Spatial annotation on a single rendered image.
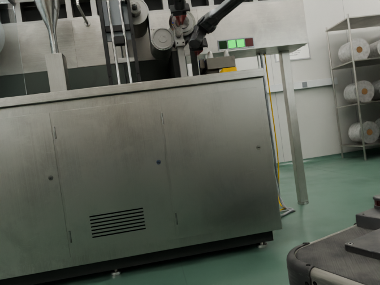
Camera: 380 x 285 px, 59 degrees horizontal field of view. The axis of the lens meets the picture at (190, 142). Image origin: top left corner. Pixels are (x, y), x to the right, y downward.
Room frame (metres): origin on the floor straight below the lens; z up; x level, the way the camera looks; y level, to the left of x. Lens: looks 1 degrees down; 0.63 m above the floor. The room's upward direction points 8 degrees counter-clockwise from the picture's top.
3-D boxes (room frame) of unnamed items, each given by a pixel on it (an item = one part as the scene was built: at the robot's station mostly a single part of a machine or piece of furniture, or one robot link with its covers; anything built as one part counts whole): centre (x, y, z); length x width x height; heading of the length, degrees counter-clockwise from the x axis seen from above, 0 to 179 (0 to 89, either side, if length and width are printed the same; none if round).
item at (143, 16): (1.97, 0.22, 1.34); 0.25 x 0.14 x 0.14; 7
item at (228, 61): (2.05, -0.21, 1.00); 0.40 x 0.16 x 0.06; 7
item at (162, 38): (1.98, 0.09, 1.18); 0.26 x 0.12 x 0.12; 7
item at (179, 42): (1.82, -0.02, 1.05); 0.06 x 0.05 x 0.31; 7
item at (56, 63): (1.89, 0.68, 1.19); 0.14 x 0.14 x 0.57
